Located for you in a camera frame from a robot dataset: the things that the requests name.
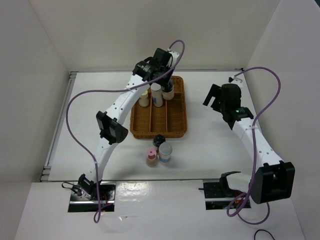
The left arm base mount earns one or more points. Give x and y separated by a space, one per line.
80 202

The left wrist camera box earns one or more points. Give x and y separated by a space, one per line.
175 55

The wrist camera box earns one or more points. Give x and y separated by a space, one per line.
175 55
236 81

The large black-cap grinder bottle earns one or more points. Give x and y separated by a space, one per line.
168 91

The small black-cap pepper bottle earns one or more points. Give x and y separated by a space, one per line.
157 141

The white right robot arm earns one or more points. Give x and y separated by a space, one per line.
273 178

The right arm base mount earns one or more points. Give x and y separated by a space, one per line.
218 194

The yellow-cap spice bottle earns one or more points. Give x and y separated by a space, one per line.
144 100

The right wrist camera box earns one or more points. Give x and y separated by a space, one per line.
236 81

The pink-cap spice bottle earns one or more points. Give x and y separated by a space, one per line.
151 157

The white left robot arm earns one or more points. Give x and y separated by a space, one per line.
110 122

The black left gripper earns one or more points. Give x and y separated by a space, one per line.
167 82

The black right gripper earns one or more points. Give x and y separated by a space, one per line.
215 91

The silver-lid white shaker bottle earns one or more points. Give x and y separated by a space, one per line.
156 94

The silver-lid blue-label bottle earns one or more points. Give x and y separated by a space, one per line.
165 152

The brown wicker divided tray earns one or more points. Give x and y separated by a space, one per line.
169 120

